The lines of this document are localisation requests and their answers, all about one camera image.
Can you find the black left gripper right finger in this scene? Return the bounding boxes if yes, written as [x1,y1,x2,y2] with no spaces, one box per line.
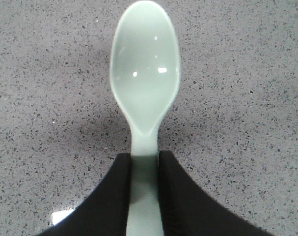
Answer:
[158,150,269,236]

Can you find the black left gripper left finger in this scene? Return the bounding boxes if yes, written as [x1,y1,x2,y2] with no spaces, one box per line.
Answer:
[40,153,131,236]

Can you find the pale green plastic spoon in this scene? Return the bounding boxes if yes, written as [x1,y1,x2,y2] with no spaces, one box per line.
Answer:
[109,0,180,236]

